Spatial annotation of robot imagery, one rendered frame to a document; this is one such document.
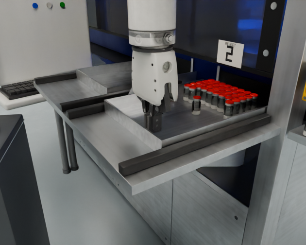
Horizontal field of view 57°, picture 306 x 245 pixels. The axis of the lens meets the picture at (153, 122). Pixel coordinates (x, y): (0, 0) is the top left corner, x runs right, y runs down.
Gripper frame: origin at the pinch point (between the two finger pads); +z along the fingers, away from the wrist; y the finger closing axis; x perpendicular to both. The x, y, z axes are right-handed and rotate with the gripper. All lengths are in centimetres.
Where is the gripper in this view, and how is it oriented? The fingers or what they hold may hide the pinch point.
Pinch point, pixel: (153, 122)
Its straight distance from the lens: 58.5
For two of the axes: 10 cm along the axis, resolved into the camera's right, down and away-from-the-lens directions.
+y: -5.5, -3.5, 7.6
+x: -8.4, 2.4, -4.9
